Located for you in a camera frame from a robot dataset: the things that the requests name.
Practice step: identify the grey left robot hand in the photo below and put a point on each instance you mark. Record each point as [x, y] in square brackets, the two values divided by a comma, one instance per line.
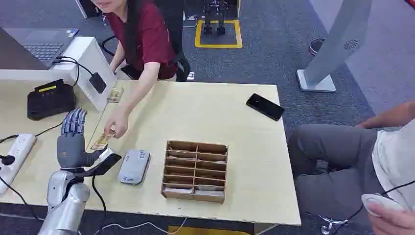
[70, 149]

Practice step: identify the printed card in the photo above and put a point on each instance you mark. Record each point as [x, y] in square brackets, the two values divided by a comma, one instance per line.
[115, 95]
[100, 142]

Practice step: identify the black card reader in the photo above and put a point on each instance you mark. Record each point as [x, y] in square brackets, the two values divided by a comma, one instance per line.
[50, 100]

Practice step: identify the white power strip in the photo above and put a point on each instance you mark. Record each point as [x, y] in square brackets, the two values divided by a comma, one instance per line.
[18, 152]

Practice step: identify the black plug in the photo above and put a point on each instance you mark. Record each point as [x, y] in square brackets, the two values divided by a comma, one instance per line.
[6, 160]

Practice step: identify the pale grey card scanner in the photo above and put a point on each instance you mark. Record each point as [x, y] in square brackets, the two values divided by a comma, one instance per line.
[134, 167]

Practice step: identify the white desk partition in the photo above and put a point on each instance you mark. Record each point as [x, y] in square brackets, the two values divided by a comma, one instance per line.
[88, 55]

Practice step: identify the grey laptop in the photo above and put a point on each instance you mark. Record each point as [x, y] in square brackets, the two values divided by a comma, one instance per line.
[42, 42]

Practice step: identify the pale card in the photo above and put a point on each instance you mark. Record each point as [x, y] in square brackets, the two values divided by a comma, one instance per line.
[177, 190]

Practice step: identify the wooden card box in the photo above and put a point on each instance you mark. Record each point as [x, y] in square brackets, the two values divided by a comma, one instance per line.
[194, 198]

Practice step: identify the person in red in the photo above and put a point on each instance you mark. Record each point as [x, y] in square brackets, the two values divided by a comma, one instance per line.
[146, 35]

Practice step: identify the yellow floor tape strip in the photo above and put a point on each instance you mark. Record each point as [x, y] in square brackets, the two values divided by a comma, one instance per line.
[201, 231]

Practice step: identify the black office chair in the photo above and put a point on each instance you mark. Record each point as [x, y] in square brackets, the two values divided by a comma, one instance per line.
[175, 22]

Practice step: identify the yellow tape square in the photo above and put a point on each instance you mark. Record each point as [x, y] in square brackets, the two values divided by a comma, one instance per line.
[198, 35]

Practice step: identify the black robot legs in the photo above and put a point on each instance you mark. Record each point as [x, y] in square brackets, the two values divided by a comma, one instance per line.
[221, 29]

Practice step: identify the black smartphone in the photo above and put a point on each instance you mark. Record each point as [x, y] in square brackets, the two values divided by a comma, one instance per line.
[265, 107]

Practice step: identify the round grey floor base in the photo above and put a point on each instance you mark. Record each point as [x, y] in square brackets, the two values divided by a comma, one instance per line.
[311, 48]

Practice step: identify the seated person in grey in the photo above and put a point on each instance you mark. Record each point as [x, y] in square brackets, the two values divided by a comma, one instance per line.
[337, 168]

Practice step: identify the chrome chair base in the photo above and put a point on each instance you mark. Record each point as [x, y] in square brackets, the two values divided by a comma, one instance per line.
[330, 223]

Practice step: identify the white floor stand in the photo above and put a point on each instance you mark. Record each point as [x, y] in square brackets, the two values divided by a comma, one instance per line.
[337, 35]

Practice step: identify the white oval controller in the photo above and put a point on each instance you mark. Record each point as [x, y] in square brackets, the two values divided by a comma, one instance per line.
[381, 201]

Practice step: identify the seated person's hand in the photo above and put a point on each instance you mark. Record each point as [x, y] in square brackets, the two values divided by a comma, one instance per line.
[394, 222]

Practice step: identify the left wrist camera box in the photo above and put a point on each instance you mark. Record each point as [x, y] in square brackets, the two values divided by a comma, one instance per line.
[109, 162]

